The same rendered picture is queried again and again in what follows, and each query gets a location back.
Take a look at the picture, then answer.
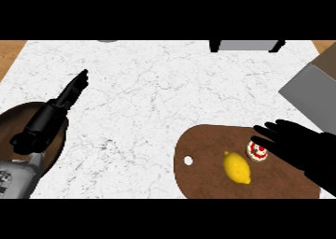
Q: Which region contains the red and white cupcake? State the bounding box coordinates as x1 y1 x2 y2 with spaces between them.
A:
247 140 270 162

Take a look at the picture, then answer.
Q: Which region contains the dark brown round bowl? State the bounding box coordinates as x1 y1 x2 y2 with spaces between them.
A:
0 101 70 179

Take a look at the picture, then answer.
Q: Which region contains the brown wooden cutting board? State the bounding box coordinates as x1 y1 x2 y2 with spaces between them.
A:
175 123 324 200

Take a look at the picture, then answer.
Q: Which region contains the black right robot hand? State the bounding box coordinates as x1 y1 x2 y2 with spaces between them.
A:
250 119 336 200

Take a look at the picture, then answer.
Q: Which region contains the grey and brown cardboard box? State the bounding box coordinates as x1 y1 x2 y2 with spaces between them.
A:
278 42 336 139

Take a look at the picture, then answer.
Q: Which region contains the yellow lemon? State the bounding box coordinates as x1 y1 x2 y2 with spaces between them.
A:
222 150 254 185

